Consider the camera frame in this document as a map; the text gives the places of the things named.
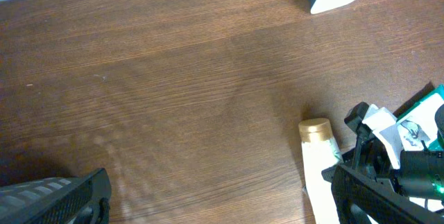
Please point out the white tube with gold cap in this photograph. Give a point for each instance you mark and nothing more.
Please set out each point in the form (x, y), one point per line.
(319, 152)

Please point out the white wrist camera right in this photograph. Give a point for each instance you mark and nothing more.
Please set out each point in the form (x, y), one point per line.
(381, 123)

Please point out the green white flat package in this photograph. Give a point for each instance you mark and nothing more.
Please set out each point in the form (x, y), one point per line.
(421, 133)

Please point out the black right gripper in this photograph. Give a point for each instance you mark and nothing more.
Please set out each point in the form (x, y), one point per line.
(375, 164)

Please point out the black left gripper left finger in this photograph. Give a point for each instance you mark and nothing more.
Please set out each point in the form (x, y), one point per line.
(58, 200)

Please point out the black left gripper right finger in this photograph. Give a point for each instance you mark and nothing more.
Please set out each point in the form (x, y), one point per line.
(359, 199)

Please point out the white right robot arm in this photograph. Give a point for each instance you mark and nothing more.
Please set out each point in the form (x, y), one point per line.
(396, 154)

